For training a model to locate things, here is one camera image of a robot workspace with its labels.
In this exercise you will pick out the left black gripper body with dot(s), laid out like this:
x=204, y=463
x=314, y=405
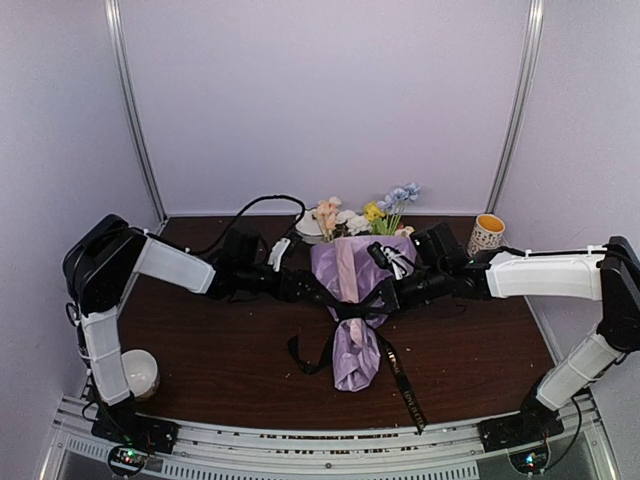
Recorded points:
x=279, y=290

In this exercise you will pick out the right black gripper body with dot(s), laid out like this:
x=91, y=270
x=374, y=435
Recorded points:
x=435, y=286

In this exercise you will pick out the pink wrapping paper sheet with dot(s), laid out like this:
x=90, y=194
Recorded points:
x=350, y=273

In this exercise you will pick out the scalloped white bowl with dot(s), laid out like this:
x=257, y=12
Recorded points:
x=309, y=230

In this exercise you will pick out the black printed ribbon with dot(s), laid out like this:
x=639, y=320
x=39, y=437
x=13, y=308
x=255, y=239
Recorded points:
x=360, y=312

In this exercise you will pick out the peach flower stem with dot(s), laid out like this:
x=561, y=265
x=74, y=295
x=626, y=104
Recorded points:
x=325, y=214

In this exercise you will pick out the patterned mug orange inside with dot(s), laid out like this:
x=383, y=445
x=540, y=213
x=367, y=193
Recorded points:
x=487, y=234

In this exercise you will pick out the blue flower stem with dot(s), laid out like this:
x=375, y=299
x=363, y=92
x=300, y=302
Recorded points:
x=394, y=204

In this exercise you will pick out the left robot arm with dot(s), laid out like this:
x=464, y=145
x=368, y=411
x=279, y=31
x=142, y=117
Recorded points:
x=101, y=267

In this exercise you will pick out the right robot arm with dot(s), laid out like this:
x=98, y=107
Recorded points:
x=607, y=274

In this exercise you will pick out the round white bowl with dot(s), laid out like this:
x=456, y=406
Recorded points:
x=142, y=373

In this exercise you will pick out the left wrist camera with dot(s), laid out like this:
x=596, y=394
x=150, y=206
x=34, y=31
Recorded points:
x=280, y=249

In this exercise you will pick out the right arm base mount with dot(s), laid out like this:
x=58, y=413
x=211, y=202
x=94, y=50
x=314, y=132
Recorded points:
x=518, y=429

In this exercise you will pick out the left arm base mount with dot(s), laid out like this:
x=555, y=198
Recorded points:
x=145, y=433

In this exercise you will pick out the front aluminium rail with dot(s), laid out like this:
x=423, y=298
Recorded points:
x=451, y=450

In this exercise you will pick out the right aluminium frame post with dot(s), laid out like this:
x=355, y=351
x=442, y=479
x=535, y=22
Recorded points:
x=527, y=68

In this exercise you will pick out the aluminium frame post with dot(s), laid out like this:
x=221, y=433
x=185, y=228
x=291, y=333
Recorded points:
x=527, y=68
x=117, y=37

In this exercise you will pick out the left aluminium frame post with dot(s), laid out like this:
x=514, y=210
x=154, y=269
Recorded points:
x=117, y=37

